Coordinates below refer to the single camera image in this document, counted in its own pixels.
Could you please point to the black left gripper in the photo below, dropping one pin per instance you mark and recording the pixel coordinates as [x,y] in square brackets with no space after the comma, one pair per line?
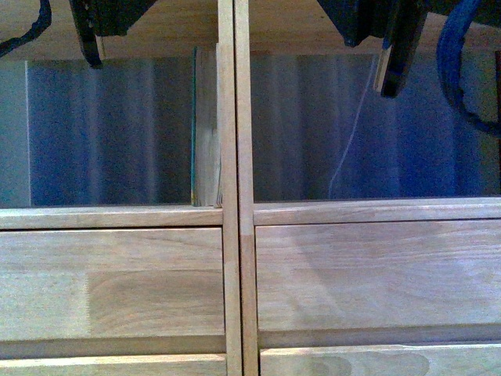
[104,18]

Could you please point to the lower right wooden drawer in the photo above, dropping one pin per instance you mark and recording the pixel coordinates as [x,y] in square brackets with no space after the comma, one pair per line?
[483,359]

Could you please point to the right wooden shelf cabinet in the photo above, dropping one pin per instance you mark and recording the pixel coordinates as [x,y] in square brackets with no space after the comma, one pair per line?
[252,216]

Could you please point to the lower left wooden drawer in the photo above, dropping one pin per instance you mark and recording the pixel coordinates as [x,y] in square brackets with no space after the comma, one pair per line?
[191,364]

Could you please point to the wooden drawer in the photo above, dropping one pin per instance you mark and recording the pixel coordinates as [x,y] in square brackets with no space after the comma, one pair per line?
[378,275]
[483,359]
[74,284]
[191,364]

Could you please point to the wooden shelf cabinet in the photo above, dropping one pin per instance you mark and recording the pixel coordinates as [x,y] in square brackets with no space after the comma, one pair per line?
[228,344]
[252,216]

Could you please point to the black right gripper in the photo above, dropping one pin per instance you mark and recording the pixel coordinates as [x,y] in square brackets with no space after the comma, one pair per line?
[400,23]

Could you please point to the grey pleated curtain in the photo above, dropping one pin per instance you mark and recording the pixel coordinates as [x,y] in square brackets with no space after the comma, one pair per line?
[71,135]

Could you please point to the upper left wooden drawer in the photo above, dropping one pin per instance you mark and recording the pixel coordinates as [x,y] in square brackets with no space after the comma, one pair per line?
[74,284]

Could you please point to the left wooden shelf cabinet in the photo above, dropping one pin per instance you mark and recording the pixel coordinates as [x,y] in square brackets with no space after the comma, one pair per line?
[228,344]

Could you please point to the upper right wooden drawer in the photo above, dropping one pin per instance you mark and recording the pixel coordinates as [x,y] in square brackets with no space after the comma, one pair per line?
[378,275]

